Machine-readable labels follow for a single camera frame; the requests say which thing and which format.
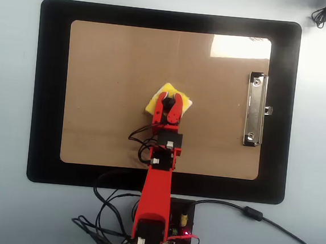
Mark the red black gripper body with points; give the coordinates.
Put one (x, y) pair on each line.
(168, 139)

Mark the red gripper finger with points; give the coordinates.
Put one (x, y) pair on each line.
(159, 110)
(175, 113)

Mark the yellow sponge with black knob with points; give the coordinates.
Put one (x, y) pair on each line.
(152, 105)

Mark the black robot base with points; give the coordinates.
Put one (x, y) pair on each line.
(176, 209)

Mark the brown clipboard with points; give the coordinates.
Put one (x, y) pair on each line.
(112, 80)

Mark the silver metal clipboard clip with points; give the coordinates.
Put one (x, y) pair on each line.
(254, 113)

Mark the robot controller circuit board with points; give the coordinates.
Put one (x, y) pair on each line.
(183, 236)

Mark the black desk mat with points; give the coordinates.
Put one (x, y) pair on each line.
(48, 89)

